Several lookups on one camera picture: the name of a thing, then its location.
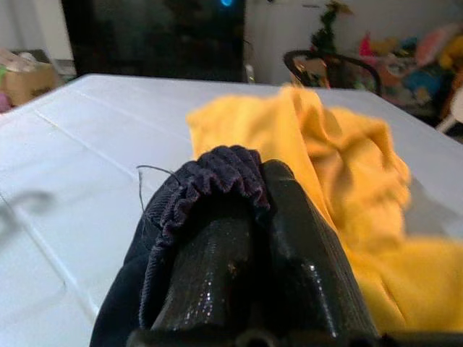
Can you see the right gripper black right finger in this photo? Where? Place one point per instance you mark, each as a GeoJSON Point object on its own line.
{"type": "Point", "coordinates": [311, 274]}

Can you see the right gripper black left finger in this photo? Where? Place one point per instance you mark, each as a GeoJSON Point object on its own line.
{"type": "Point", "coordinates": [213, 282]}

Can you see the yellow cloth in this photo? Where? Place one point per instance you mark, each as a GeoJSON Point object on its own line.
{"type": "Point", "coordinates": [343, 162]}

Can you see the light grey folding table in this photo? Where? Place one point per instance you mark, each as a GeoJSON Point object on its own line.
{"type": "Point", "coordinates": [90, 144]}

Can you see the black mesh chair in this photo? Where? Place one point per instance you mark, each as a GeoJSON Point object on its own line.
{"type": "Point", "coordinates": [343, 70]}

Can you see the colourful plush toy pile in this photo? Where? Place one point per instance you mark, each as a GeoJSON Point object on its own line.
{"type": "Point", "coordinates": [416, 68]}

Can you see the small christmas tree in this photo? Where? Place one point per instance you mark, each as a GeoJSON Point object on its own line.
{"type": "Point", "coordinates": [329, 29]}

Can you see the brown cardboard box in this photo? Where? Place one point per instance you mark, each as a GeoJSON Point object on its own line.
{"type": "Point", "coordinates": [32, 83]}

